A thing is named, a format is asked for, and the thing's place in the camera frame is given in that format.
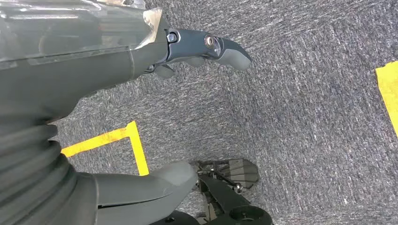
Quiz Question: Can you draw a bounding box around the yellow floor tape square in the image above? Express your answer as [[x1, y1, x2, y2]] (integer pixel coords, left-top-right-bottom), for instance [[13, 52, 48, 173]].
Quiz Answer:
[[61, 121, 150, 176], [375, 61, 398, 137]]

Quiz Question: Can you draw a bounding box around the black robot foot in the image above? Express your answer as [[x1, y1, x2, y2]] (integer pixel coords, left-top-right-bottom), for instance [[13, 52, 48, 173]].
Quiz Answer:
[[149, 158, 274, 225]]

